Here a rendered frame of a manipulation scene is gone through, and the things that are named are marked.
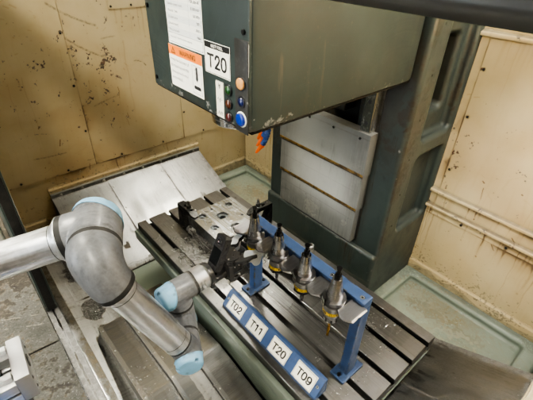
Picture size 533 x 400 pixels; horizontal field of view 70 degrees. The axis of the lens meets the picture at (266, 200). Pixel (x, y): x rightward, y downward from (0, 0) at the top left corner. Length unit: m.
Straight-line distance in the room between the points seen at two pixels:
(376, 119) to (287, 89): 0.62
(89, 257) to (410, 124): 1.07
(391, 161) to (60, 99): 1.51
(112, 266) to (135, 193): 1.42
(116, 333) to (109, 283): 0.83
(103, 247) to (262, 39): 0.53
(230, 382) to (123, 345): 0.45
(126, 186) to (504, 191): 1.83
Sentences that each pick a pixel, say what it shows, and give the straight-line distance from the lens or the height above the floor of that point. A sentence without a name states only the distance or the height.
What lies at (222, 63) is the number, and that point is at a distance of 0.89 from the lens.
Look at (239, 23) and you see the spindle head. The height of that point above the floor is 1.85.
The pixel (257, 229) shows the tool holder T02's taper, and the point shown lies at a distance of 1.18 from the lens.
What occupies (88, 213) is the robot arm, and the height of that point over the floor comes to 1.47.
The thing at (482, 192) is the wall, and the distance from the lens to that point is 1.78.
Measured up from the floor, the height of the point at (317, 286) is 1.22.
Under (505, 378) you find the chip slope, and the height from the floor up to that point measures 0.83.
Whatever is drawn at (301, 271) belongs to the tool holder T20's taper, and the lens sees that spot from 1.07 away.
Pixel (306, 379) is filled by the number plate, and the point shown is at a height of 0.93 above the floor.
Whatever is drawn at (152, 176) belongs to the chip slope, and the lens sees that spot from 2.34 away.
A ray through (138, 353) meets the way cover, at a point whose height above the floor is 0.72.
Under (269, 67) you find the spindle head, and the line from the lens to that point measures 0.85.
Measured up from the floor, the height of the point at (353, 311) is 1.22.
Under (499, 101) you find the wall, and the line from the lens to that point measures 1.66.
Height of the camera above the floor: 2.00
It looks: 35 degrees down
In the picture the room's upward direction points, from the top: 2 degrees clockwise
